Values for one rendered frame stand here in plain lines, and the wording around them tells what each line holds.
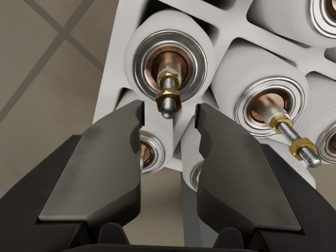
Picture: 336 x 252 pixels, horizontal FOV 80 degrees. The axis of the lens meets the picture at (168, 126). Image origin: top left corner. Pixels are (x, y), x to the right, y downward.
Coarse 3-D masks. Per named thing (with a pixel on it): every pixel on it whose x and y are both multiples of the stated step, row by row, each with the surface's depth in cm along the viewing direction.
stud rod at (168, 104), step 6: (168, 78) 17; (168, 84) 16; (174, 84) 17; (162, 102) 14; (168, 102) 13; (174, 102) 14; (162, 108) 13; (168, 108) 13; (174, 108) 13; (162, 114) 13; (168, 114) 13; (174, 114) 13
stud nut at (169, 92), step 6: (162, 90) 14; (168, 90) 14; (174, 90) 14; (156, 96) 14; (162, 96) 14; (168, 96) 14; (174, 96) 14; (156, 102) 14; (180, 102) 14; (180, 108) 14
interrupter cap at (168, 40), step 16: (160, 32) 18; (176, 32) 18; (144, 48) 19; (160, 48) 19; (176, 48) 19; (192, 48) 19; (144, 64) 20; (192, 64) 20; (144, 80) 21; (192, 80) 21; (192, 96) 22
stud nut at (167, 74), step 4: (164, 72) 17; (168, 72) 17; (172, 72) 17; (160, 76) 17; (164, 76) 17; (168, 76) 17; (172, 76) 17; (176, 76) 17; (160, 80) 17; (176, 80) 17; (160, 84) 17; (176, 84) 17; (160, 88) 17; (176, 88) 17
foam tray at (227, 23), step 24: (120, 0) 24; (144, 0) 24; (168, 0) 23; (192, 0) 23; (216, 0) 32; (240, 0) 23; (120, 24) 25; (216, 24) 25; (240, 24) 24; (120, 48) 26; (216, 48) 26; (264, 48) 36; (288, 48) 26; (312, 48) 26; (120, 72) 28; (120, 96) 36; (96, 120) 32; (288, 144) 34
